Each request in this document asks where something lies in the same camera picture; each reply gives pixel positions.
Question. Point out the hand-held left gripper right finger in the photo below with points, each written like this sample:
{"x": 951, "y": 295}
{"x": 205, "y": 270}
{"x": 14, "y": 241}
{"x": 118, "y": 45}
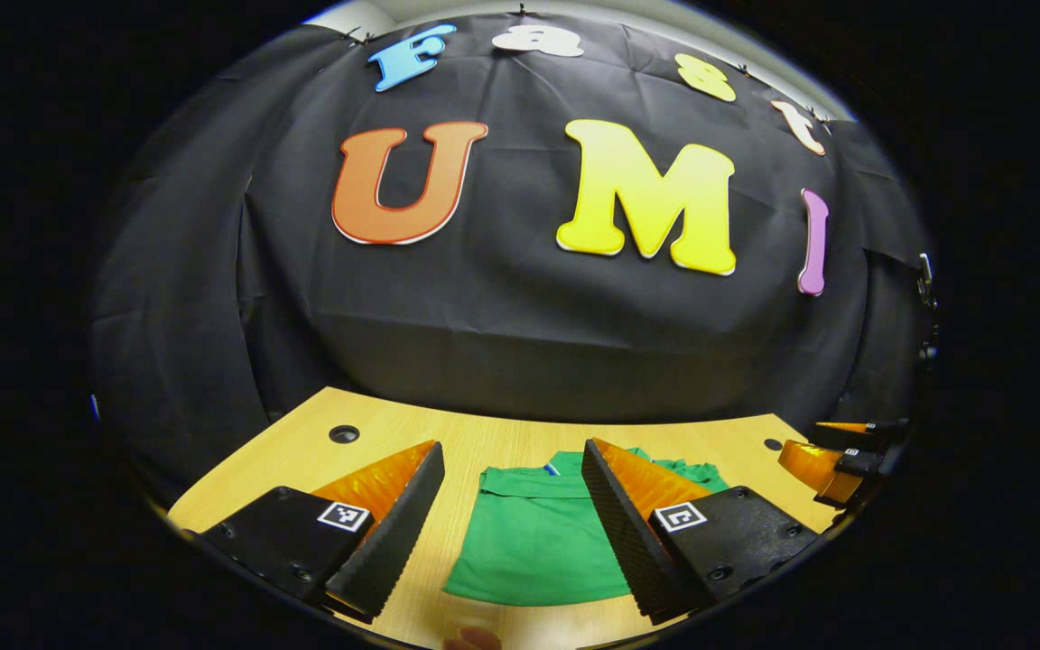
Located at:
{"x": 624, "y": 542}

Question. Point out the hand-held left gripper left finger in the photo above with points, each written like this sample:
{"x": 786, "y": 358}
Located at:
{"x": 398, "y": 542}

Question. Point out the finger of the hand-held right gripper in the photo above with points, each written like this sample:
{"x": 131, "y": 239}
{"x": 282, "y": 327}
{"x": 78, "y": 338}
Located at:
{"x": 868, "y": 462}
{"x": 881, "y": 426}

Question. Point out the green T-shirt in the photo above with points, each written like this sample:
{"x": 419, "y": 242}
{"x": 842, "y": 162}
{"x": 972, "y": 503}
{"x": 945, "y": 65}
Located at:
{"x": 529, "y": 542}

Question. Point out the grey metal stand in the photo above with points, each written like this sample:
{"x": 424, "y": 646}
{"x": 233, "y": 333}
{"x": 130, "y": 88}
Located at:
{"x": 926, "y": 289}

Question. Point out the black backdrop cloth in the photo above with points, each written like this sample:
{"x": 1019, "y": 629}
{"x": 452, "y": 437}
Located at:
{"x": 529, "y": 343}

